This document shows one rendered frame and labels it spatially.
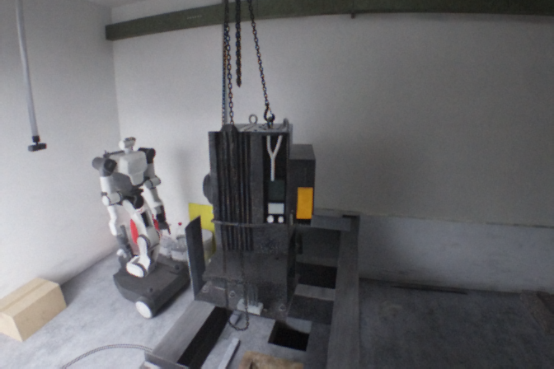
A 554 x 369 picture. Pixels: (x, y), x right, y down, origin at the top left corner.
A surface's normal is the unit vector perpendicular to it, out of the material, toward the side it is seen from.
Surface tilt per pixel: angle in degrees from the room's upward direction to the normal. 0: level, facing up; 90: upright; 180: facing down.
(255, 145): 90
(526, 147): 90
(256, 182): 90
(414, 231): 90
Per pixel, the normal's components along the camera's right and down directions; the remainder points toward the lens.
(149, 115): -0.27, 0.22
